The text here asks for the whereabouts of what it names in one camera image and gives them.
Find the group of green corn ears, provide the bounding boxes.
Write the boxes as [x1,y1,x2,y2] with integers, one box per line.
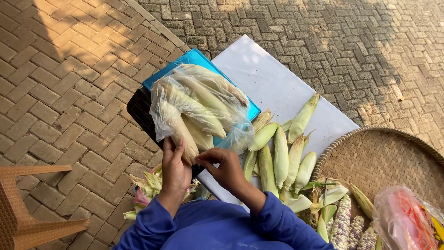
[242,92,321,199]

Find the plastic bag with red contents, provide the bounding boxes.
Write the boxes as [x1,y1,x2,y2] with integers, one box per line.
[373,185,444,250]

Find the clear plastic bag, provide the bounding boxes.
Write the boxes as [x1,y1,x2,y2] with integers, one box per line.
[149,64,256,155]

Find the yellowish husked corn ear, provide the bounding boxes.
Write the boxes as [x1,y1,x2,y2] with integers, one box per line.
[350,184,375,220]

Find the heap of loose corn husks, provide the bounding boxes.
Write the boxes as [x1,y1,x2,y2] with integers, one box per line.
[280,178,350,244]

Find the black scale with blue platform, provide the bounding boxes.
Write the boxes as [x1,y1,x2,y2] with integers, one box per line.
[126,48,262,180]

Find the person's left hand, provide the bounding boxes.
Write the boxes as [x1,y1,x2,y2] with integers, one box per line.
[161,137,193,196]

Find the brown woven plastic stool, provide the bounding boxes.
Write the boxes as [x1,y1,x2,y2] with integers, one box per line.
[0,165,91,250]

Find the person's right hand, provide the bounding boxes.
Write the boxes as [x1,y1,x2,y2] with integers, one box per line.
[196,147,245,192]

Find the peeled purple white corn cob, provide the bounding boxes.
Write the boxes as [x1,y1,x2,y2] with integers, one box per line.
[348,216,365,250]
[357,225,379,250]
[329,194,352,250]

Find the pale husked corn cob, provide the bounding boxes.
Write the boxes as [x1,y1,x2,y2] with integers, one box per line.
[159,101,199,166]
[176,64,250,108]
[173,74,237,117]
[158,81,228,139]
[180,115,214,152]

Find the pink bag of corn husks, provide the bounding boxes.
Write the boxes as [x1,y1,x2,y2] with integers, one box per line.
[123,163,200,221]

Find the round woven bamboo tray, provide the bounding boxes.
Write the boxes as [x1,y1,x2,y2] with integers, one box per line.
[310,125,444,245]

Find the blue long-sleeved top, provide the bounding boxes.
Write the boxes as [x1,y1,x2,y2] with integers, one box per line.
[112,191,336,250]

